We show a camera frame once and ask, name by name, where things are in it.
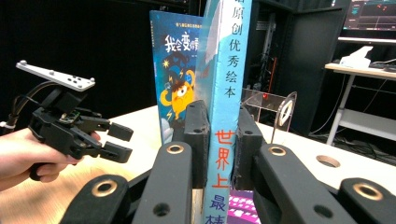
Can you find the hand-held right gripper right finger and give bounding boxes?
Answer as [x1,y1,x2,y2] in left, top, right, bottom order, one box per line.
[233,105,267,191]

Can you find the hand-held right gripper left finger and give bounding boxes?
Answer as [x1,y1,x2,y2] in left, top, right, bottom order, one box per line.
[183,99,210,189]

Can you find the clear acrylic book rack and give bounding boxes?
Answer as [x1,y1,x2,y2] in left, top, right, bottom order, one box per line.
[241,88,298,144]

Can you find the dark blue picture book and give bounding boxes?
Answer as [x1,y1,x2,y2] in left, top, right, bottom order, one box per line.
[148,9,204,146]

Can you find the black computer cabinet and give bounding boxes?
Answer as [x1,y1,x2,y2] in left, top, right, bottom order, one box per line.
[251,0,347,135]

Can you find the white-framed desk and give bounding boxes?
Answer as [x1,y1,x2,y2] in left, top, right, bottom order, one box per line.
[324,36,396,146]

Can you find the small white device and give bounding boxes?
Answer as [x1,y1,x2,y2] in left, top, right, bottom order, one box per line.
[339,46,375,69]

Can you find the black keyboard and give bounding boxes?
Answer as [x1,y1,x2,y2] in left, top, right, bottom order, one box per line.
[368,60,396,72]

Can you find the dark-screen monitor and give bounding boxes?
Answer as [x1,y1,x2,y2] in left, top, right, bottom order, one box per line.
[342,0,396,32]

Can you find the left hand-held gripper cable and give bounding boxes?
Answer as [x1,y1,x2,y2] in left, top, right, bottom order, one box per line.
[0,80,62,136]

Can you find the table cable grommet hole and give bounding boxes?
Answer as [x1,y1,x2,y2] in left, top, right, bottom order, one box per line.
[316,154,342,168]

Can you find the bundle of floor cables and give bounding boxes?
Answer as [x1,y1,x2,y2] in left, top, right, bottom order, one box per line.
[311,124,396,164]

